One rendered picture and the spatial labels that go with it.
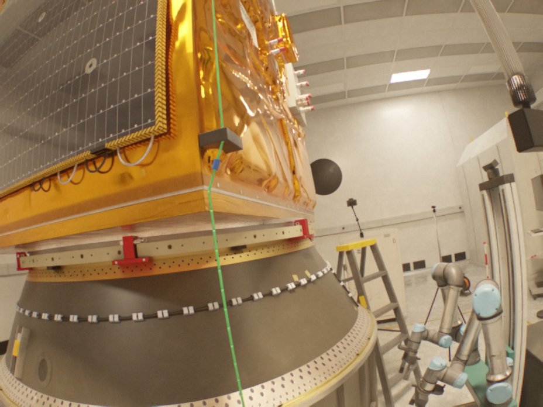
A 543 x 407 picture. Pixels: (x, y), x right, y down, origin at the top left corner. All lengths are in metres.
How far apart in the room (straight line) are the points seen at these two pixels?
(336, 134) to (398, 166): 2.06
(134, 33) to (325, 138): 8.51
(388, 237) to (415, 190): 4.38
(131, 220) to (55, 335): 0.58
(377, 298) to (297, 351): 3.96
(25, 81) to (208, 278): 1.03
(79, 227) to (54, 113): 0.37
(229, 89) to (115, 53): 0.34
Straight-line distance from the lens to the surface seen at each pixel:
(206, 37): 0.86
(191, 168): 0.68
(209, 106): 0.75
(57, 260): 1.19
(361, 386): 1.38
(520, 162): 6.59
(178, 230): 1.05
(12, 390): 1.39
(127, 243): 1.01
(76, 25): 1.18
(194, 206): 0.66
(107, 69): 0.90
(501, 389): 1.42
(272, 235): 1.17
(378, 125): 9.34
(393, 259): 4.89
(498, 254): 1.80
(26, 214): 1.18
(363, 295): 2.55
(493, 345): 1.35
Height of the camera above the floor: 1.68
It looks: 6 degrees up
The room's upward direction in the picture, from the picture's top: 8 degrees counter-clockwise
